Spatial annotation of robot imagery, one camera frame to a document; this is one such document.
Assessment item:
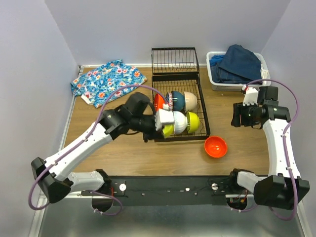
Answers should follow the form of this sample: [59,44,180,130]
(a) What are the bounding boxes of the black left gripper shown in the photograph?
[131,114,166,144]

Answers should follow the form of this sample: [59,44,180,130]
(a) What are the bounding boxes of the blue triangle pattern bowl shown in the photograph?
[165,92,173,111]

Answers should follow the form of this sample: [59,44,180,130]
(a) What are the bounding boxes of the white bowl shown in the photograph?
[183,91,198,112]
[173,111,188,135]

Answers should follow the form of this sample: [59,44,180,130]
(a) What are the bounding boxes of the dark glazed bowl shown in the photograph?
[171,91,185,112]

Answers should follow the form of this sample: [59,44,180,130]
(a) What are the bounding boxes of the yellow-green bowl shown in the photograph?
[186,111,200,134]

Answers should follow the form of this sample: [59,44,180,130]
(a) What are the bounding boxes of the black wire dish rack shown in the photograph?
[151,47,210,142]

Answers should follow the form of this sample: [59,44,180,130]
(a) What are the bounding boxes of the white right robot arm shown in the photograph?
[227,86,310,210]

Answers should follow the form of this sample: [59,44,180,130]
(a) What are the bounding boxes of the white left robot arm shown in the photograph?
[31,92,170,204]

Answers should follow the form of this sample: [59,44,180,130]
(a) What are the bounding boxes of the white perforated basket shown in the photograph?
[206,51,271,91]

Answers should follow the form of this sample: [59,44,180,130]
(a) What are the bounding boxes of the blue floral cloth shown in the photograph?
[71,59,147,108]

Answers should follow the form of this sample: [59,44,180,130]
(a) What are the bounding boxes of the dark blue jeans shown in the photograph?
[209,44,262,84]

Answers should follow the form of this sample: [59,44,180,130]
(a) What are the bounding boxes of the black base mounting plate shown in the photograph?
[81,175,257,207]

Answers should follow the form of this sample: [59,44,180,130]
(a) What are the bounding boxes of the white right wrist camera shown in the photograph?
[242,85,258,107]

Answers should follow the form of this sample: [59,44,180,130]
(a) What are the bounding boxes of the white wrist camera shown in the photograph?
[155,104,175,131]
[242,85,258,107]

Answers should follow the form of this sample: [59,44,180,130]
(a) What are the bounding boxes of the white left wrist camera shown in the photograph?
[155,104,175,131]

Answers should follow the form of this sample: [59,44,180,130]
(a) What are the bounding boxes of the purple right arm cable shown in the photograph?
[229,79,301,221]

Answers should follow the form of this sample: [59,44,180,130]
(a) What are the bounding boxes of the aluminium frame rail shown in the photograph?
[30,185,305,237]

